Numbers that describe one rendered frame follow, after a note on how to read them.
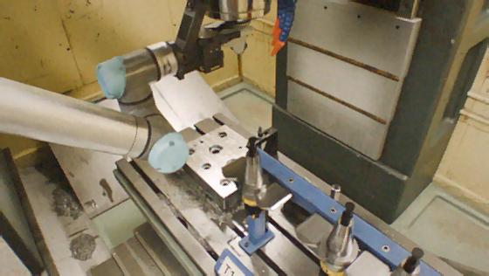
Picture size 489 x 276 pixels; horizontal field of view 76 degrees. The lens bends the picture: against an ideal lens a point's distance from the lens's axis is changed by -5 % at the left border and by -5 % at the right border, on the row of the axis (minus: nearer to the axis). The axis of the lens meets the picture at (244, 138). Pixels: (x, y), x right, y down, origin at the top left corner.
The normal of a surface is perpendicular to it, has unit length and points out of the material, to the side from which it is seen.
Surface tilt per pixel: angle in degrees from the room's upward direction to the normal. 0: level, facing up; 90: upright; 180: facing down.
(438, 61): 90
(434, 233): 0
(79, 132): 86
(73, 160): 24
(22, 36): 90
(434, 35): 90
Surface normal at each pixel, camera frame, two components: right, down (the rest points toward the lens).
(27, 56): 0.65, 0.45
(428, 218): -0.04, -0.79
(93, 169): 0.23, -0.54
